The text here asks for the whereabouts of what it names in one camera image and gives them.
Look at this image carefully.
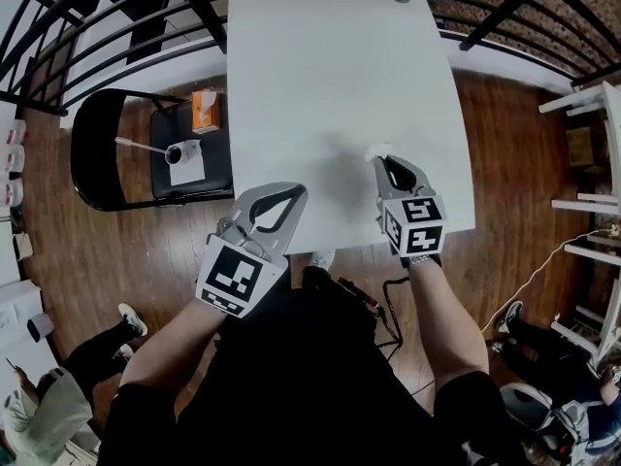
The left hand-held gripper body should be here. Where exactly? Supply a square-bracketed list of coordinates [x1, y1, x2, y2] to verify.
[195, 210, 291, 320]

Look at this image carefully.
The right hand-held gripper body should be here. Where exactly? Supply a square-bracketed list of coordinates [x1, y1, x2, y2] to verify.
[375, 193, 448, 258]

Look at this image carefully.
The person's left forearm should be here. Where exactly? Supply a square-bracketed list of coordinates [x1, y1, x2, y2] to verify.
[118, 297, 230, 410]

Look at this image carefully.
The person's right forearm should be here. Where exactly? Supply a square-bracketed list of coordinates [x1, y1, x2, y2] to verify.
[406, 255, 489, 400]

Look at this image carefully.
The orange tissue box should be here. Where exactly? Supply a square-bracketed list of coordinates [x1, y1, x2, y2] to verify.
[190, 89, 221, 135]

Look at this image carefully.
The person's white shoe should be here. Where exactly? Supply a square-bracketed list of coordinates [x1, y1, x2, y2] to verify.
[310, 249, 337, 272]

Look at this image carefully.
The white paper sheet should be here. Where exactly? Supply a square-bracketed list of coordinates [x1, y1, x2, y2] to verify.
[169, 138, 206, 187]

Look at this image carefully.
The white table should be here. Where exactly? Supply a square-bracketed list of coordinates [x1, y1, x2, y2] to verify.
[226, 0, 477, 256]

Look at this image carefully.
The person's black clothing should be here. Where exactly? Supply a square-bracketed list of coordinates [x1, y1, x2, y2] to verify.
[96, 264, 528, 466]

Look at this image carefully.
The black folding chair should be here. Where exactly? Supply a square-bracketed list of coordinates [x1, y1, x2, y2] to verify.
[70, 87, 235, 213]

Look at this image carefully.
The brown cardboard box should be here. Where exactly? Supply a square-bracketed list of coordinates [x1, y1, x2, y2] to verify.
[566, 125, 608, 170]

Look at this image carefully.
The white wooden rack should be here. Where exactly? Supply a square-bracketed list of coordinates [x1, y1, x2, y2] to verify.
[538, 81, 621, 369]

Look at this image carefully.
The black metal railing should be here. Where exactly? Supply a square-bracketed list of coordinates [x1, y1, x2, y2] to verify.
[392, 0, 621, 88]
[0, 0, 230, 117]

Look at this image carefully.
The small white box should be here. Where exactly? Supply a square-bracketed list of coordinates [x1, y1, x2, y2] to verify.
[26, 312, 55, 344]

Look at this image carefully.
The white bottle red label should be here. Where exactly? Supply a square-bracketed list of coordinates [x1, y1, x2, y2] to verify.
[3, 118, 28, 146]
[0, 144, 26, 180]
[0, 178, 25, 209]

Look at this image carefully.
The black and red lanyard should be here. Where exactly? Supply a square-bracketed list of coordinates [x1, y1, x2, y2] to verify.
[338, 276, 411, 351]

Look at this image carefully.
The white cable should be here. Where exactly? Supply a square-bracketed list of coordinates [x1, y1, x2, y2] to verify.
[478, 228, 621, 335]

